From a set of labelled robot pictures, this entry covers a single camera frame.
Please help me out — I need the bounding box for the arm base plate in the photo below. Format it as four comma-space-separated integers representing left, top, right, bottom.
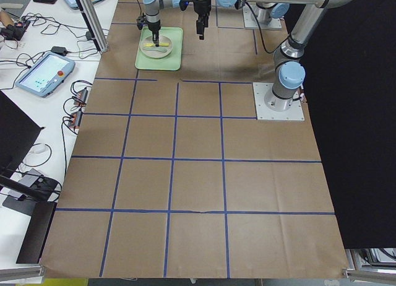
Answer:
243, 4, 282, 30
252, 82, 304, 121

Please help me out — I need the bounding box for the light green plastic spoon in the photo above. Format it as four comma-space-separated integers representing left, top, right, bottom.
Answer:
144, 48, 168, 53

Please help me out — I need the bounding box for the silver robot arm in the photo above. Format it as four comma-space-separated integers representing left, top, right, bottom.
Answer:
191, 0, 352, 112
143, 0, 180, 47

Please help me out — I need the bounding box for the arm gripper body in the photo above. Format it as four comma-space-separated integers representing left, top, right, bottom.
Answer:
146, 14, 161, 34

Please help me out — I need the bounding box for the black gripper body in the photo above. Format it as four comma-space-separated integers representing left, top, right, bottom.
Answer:
192, 0, 211, 20

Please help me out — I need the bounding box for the black power adapter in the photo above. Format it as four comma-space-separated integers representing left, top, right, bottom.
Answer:
51, 46, 68, 56

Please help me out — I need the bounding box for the black monitor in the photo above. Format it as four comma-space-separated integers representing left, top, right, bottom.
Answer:
1, 92, 42, 178

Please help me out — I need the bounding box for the yellow plastic fork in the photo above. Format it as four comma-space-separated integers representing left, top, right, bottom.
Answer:
143, 43, 170, 48

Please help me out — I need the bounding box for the beige round plate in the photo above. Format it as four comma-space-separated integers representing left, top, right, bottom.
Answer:
139, 35, 173, 59

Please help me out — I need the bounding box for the aluminium frame post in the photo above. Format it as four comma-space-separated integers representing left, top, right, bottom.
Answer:
75, 0, 108, 53

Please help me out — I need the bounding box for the light green tray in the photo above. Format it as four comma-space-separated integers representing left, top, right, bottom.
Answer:
135, 27, 183, 71

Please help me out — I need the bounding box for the near teach pendant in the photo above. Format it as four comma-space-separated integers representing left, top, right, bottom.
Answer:
15, 51, 75, 98

